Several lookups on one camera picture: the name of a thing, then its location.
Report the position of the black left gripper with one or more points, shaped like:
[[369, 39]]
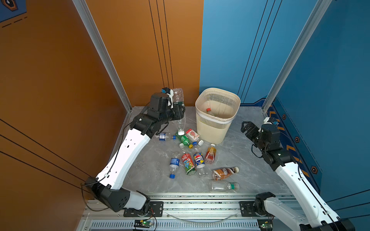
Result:
[[178, 114]]

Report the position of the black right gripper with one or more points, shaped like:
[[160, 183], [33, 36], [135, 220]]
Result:
[[254, 129]]

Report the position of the clear bottle dark green label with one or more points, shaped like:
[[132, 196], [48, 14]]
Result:
[[179, 107]]

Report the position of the clear bottle red label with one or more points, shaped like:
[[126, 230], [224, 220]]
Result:
[[209, 111]]

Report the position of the brown coffee drink bottle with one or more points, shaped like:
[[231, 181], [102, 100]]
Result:
[[223, 173]]

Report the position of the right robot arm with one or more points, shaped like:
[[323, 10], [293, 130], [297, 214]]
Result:
[[318, 215]]

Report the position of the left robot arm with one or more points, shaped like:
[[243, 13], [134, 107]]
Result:
[[107, 185]]

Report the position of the cream plastic waste bin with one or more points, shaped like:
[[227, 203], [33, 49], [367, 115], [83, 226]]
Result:
[[215, 110]]

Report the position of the bottle with watermelon label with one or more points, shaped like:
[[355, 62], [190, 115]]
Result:
[[194, 137]]

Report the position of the small green soda bottle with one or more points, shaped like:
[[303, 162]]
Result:
[[184, 140]]

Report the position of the small clear bottle blue label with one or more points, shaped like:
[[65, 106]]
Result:
[[165, 136]]

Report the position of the orange red label bottle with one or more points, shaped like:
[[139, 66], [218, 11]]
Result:
[[210, 154]]

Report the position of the red Qoo drink bottle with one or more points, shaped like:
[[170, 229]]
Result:
[[187, 160]]

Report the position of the Pepsi label clear bottle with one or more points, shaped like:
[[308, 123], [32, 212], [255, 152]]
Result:
[[199, 160]]

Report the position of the clear bottle green cap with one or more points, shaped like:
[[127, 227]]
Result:
[[221, 186]]

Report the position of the right green circuit board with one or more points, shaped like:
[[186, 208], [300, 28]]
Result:
[[265, 225]]

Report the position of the green circuit board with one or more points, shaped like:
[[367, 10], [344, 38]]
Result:
[[143, 224], [265, 225]]

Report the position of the left green circuit board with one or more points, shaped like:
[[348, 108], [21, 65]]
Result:
[[143, 224]]

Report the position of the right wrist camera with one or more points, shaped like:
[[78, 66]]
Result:
[[271, 120]]

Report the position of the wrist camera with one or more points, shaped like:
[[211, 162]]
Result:
[[170, 93], [271, 120]]

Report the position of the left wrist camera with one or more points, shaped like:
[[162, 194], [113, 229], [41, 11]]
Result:
[[170, 93]]

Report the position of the right aluminium corner post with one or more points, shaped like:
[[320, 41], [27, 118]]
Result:
[[309, 28]]

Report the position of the aluminium corner post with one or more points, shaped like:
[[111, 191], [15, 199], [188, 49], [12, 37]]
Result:
[[93, 31], [309, 28]]

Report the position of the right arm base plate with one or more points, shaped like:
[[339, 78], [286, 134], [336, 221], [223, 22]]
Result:
[[253, 209]]

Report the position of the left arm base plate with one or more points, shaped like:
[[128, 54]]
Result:
[[155, 208]]

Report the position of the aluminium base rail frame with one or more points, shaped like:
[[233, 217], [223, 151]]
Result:
[[181, 212]]

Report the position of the left aluminium corner post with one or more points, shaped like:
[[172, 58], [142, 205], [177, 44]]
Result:
[[93, 31]]

